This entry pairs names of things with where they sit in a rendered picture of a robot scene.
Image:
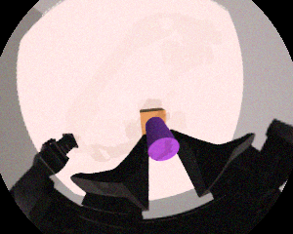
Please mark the brown rectangular block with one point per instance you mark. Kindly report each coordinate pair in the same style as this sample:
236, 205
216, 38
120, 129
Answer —
146, 114

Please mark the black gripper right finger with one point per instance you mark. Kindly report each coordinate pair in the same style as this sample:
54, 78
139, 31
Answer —
205, 162

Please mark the purple marker cap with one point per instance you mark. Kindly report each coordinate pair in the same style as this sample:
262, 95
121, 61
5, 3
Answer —
161, 144

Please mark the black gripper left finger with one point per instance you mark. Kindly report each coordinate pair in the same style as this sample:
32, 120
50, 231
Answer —
130, 179

